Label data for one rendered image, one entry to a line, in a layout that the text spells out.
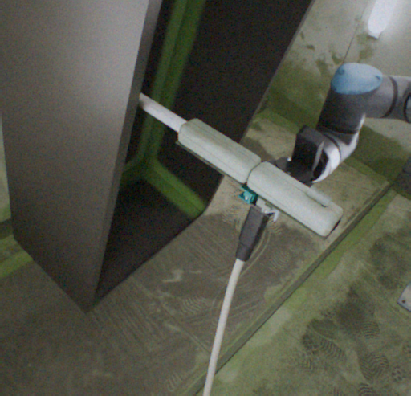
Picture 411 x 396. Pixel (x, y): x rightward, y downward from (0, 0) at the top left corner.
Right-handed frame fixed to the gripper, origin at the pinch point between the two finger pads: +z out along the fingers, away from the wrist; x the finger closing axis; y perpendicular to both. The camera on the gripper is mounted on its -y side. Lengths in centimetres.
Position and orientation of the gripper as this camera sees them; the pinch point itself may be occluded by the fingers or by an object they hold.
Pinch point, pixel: (261, 198)
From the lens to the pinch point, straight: 66.0
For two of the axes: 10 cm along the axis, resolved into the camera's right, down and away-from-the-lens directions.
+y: -2.2, 7.2, 6.7
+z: -6.1, 4.3, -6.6
